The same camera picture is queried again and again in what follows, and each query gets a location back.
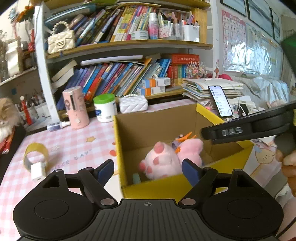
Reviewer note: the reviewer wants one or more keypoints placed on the yellow tape roll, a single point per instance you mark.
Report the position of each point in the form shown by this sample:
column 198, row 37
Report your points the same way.
column 37, row 149

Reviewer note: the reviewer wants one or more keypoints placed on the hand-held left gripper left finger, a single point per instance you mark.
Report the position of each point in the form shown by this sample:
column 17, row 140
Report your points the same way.
column 105, row 170

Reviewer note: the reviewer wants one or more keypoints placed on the orange and white carton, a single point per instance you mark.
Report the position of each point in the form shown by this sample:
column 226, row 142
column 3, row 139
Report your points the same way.
column 151, row 90
column 156, row 82

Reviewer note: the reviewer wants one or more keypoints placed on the colourful thick standing books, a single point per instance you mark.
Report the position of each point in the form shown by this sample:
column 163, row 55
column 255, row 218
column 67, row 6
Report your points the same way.
column 177, row 74

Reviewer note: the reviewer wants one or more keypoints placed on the row of leaning children's books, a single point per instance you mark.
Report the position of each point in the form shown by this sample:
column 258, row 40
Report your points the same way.
column 108, row 78

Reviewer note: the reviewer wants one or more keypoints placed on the red thick dictionary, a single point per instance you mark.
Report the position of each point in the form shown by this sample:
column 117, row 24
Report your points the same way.
column 185, row 59

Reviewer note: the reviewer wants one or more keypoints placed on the colourful spiky paper decoration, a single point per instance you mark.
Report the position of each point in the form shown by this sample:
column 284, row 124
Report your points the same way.
column 196, row 70

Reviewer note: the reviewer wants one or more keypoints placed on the stack of papers and booklets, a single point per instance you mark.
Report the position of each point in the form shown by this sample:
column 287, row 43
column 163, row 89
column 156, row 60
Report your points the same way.
column 208, row 84

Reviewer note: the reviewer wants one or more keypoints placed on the yellow cardboard box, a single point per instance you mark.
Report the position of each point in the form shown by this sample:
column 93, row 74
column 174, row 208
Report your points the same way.
column 138, row 129

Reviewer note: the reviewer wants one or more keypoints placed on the white wall charts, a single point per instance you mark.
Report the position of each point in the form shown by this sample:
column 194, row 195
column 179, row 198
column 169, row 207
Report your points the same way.
column 263, row 51

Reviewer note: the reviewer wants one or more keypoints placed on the white quilted purse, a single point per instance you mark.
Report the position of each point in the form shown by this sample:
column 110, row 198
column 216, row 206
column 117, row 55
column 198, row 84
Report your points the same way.
column 134, row 105

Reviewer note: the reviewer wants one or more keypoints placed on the pink alphabet poster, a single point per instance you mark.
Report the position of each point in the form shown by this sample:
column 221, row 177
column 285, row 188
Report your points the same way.
column 233, row 41

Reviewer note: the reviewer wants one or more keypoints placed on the fluffy beige plush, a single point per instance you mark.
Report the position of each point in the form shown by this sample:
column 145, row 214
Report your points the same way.
column 8, row 115

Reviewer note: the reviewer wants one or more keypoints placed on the white pen holder with brushes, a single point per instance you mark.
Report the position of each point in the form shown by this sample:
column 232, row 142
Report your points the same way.
column 34, row 111

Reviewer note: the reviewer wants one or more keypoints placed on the pink rabbit cutout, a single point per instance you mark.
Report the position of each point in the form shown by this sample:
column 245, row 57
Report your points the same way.
column 217, row 69

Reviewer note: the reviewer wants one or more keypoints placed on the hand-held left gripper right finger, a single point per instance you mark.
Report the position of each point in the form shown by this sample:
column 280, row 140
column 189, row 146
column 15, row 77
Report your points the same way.
column 190, row 171

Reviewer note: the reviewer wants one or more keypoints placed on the white and wooden bookshelf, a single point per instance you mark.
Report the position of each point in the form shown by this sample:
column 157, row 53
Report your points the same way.
column 48, row 76

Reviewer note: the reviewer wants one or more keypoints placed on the white jar with green lid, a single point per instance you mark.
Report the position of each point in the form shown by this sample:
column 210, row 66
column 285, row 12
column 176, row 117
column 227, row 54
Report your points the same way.
column 105, row 109

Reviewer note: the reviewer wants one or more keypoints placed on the clear spray bottle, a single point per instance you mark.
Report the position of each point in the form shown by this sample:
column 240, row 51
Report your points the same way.
column 57, row 126

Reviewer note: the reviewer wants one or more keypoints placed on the row of upright paperback books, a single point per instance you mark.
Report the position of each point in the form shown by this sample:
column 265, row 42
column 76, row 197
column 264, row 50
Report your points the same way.
column 115, row 23

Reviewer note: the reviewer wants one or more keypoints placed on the white pen holder with markers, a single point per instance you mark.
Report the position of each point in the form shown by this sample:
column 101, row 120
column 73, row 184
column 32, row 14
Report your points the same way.
column 191, row 33

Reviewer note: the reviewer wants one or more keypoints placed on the pink plush with orange trim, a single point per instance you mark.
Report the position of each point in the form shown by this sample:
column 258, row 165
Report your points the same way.
column 190, row 148

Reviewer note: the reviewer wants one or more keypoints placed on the smartphone with lit screen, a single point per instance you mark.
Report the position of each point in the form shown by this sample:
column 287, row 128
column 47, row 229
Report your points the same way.
column 220, row 102

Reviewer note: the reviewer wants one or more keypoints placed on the small white box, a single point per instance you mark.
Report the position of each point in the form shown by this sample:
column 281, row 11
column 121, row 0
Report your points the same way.
column 38, row 172

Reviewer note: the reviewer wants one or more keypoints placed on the pastel spray can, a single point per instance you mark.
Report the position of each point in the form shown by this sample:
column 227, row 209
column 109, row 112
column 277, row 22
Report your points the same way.
column 153, row 26

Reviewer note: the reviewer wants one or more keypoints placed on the person's pink clothing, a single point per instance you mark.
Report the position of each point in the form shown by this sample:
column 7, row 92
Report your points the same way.
column 289, row 222

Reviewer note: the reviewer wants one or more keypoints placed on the pink patterned pen holder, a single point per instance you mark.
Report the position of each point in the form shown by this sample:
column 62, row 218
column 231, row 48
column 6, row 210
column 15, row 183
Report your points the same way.
column 165, row 31

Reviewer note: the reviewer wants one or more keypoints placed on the pink checkered tablecloth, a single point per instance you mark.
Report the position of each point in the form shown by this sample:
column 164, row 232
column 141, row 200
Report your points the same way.
column 69, row 146

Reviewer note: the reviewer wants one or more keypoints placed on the pink paw plush toy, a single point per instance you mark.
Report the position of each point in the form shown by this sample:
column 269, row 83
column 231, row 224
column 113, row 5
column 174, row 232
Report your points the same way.
column 161, row 162

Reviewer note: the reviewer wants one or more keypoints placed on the person's right hand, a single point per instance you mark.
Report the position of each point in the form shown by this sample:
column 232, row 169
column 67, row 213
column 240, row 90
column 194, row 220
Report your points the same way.
column 290, row 166

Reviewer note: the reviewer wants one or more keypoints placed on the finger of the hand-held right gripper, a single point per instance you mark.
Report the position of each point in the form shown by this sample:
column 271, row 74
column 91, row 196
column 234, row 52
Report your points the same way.
column 231, row 133

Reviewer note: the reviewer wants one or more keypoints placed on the pink cylindrical dispenser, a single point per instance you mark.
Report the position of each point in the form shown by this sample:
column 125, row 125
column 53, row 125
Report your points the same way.
column 76, row 109

